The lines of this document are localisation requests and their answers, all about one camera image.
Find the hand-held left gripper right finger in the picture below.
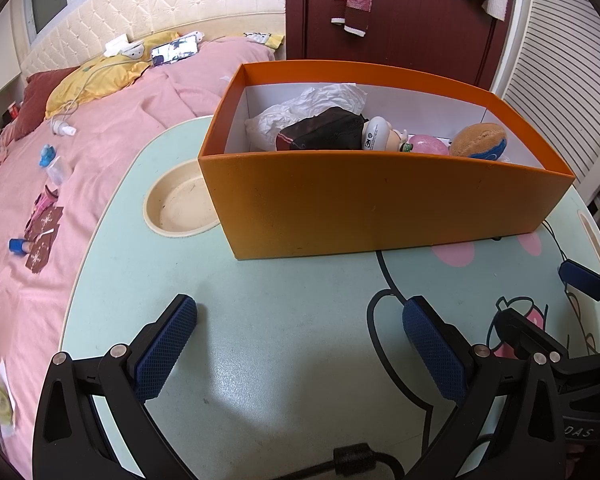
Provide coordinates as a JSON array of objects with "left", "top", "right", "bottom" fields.
[{"left": 402, "top": 296, "right": 566, "bottom": 480}]

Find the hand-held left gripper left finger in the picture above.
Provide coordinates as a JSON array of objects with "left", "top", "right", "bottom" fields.
[{"left": 32, "top": 294, "right": 198, "bottom": 480}]

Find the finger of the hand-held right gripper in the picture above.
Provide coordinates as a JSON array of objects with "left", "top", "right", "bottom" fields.
[
  {"left": 497, "top": 309, "right": 571, "bottom": 360},
  {"left": 558, "top": 259, "right": 600, "bottom": 306}
]

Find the orange cardboard box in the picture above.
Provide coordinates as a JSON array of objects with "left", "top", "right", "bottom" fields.
[{"left": 197, "top": 60, "right": 576, "bottom": 261}]

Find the brown plush bear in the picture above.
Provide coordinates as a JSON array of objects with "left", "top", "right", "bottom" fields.
[{"left": 449, "top": 122, "right": 508, "bottom": 161}]

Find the pink heart-shaped dish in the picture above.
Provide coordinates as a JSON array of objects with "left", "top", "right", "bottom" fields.
[{"left": 407, "top": 134, "right": 451, "bottom": 157}]

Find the white-haired figurine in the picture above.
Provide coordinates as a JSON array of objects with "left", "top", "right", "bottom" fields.
[{"left": 362, "top": 116, "right": 413, "bottom": 153}]

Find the dark brown pouch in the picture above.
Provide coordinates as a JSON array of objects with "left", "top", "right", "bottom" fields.
[{"left": 276, "top": 106, "right": 370, "bottom": 152}]

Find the white tissue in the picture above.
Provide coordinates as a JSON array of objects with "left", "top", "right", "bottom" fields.
[{"left": 245, "top": 84, "right": 368, "bottom": 151}]

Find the light green cartoon desktop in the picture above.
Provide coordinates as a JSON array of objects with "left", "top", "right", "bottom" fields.
[{"left": 60, "top": 115, "right": 600, "bottom": 480}]

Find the small pink packet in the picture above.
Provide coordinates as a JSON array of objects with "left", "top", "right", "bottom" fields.
[{"left": 34, "top": 186, "right": 60, "bottom": 221}]

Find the white louvered door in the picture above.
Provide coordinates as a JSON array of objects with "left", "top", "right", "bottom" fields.
[{"left": 490, "top": 0, "right": 600, "bottom": 206}]

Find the small clear plastic bag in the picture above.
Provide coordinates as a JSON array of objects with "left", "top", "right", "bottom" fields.
[{"left": 47, "top": 156, "right": 73, "bottom": 183}]

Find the pink duvet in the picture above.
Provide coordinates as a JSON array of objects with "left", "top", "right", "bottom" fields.
[{"left": 0, "top": 37, "right": 276, "bottom": 480}]

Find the white spray bottle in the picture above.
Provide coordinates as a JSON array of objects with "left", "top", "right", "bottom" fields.
[{"left": 50, "top": 116, "right": 78, "bottom": 137}]

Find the large yellow pillow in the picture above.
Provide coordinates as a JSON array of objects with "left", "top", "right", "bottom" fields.
[{"left": 45, "top": 30, "right": 181, "bottom": 120}]

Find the dark red pillow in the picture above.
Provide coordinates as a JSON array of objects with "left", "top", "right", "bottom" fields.
[{"left": 12, "top": 66, "right": 81, "bottom": 140}]

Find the smartphone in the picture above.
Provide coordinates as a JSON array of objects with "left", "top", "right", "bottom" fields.
[{"left": 151, "top": 37, "right": 199, "bottom": 67}]

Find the dark red wooden door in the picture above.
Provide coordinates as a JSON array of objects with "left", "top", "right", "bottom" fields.
[{"left": 285, "top": 0, "right": 518, "bottom": 93}]

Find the small yellow pillow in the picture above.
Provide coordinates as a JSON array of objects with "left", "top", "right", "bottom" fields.
[{"left": 245, "top": 32, "right": 286, "bottom": 51}]

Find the cream tufted headboard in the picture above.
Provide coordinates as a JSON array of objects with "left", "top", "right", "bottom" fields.
[{"left": 20, "top": 0, "right": 287, "bottom": 78}]

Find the thick black cable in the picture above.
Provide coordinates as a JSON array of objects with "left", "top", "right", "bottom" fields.
[{"left": 280, "top": 442, "right": 411, "bottom": 480}]

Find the white charging cable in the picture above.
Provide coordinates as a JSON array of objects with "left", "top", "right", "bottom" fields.
[{"left": 52, "top": 57, "right": 151, "bottom": 121}]

